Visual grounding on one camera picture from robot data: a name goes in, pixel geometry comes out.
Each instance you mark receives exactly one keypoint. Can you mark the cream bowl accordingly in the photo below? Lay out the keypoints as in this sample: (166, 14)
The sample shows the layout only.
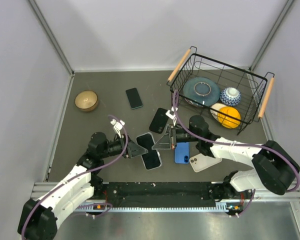
(215, 108)

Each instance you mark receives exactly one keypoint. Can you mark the beige phone case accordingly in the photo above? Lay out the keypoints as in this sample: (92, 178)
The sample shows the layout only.
(201, 162)

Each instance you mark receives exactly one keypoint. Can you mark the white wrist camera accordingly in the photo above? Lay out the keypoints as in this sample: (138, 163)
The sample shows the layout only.
(117, 126)
(171, 114)

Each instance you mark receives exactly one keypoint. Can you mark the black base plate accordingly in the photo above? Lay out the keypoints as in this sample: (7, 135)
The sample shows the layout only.
(164, 194)

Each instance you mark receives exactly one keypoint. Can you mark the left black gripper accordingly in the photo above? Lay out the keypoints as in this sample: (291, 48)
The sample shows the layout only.
(133, 149)

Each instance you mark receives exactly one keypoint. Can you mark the black wire basket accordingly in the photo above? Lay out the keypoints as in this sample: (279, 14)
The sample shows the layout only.
(255, 89)

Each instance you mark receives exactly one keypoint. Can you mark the aluminium rail with cable duct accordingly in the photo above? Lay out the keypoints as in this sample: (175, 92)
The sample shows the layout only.
(223, 206)

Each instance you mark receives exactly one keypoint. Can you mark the blue white patterned bowl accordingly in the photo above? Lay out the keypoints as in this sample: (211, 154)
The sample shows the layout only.
(230, 96)

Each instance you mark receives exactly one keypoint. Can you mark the tan ceramic bowl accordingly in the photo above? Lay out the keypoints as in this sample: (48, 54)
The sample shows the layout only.
(86, 101)

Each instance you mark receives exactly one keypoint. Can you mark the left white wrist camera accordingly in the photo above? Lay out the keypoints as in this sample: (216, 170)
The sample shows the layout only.
(117, 126)

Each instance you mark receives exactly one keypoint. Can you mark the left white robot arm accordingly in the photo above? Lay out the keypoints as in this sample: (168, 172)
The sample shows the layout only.
(40, 219)

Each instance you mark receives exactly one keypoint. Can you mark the blue-grey ceramic plate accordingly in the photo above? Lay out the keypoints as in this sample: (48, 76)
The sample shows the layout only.
(201, 91)

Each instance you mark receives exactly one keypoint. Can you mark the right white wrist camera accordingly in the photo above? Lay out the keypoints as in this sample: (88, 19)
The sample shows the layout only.
(171, 114)

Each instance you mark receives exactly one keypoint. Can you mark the yellow bowl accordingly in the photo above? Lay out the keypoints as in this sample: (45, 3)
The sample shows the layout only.
(229, 117)

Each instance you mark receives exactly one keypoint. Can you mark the blue phone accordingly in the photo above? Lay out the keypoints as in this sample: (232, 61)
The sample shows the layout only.
(181, 153)

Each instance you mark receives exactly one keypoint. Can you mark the white-edged black phone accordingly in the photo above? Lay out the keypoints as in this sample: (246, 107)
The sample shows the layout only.
(150, 157)

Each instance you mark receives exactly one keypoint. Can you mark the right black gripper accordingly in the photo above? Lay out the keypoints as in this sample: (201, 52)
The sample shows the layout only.
(167, 141)

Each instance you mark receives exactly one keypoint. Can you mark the teal-edged black phone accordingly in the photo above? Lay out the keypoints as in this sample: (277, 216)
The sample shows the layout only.
(134, 98)

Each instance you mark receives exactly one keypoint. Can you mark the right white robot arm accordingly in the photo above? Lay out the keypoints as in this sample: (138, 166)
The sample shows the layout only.
(272, 168)

